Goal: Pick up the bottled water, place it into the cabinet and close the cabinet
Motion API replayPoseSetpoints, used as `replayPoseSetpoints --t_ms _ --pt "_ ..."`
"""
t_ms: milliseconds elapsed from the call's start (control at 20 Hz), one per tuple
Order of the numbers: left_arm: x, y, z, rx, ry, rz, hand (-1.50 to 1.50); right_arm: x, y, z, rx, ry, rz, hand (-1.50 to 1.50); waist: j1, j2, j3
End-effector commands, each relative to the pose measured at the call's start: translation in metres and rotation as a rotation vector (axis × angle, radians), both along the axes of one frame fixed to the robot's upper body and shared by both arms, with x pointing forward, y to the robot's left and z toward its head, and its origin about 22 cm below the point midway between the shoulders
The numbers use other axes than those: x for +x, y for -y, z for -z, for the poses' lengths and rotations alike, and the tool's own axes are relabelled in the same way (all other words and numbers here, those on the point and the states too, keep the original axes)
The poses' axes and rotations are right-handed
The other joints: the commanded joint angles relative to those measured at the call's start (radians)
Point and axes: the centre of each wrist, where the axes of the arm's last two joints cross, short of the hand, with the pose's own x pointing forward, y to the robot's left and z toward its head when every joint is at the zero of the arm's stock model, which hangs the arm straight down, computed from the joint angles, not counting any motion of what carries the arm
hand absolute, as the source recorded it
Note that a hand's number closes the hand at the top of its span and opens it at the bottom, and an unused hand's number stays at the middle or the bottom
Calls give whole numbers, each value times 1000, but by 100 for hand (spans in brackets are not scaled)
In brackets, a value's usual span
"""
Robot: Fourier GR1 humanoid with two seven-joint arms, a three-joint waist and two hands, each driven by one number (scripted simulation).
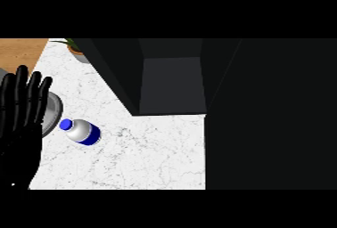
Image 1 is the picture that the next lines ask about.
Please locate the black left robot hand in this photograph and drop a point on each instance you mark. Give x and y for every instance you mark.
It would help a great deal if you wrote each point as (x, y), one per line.
(20, 124)

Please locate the blue capped water bottle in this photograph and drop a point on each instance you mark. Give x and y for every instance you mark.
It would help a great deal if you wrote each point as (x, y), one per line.
(82, 132)

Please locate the dark grey open cabinet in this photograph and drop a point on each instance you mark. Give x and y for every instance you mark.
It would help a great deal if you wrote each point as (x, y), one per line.
(171, 86)

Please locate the dark grey cabinet door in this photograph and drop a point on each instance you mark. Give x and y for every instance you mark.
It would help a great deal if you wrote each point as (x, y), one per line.
(273, 118)

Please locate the grey round metal sink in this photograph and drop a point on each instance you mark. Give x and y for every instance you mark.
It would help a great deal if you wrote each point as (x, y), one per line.
(51, 114)

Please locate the potted green plant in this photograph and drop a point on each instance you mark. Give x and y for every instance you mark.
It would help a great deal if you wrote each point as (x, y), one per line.
(76, 49)

